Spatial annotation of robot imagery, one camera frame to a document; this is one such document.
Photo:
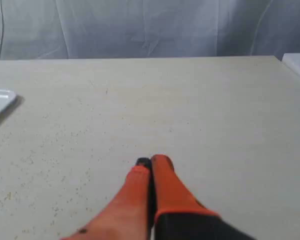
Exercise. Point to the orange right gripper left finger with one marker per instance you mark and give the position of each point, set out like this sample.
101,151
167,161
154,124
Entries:
128,215

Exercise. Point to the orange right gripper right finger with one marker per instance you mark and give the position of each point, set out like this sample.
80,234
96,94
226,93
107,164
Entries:
179,215

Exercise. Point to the white box at table edge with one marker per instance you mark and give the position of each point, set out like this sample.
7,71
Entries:
292,60

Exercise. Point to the white fabric backdrop curtain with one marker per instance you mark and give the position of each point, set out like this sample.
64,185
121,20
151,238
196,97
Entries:
84,29

